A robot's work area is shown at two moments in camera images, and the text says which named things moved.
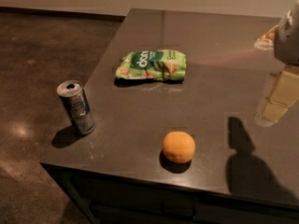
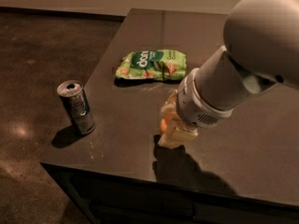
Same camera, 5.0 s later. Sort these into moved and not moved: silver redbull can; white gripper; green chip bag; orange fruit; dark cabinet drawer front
Moved: white gripper; orange fruit
Not moved: silver redbull can; green chip bag; dark cabinet drawer front
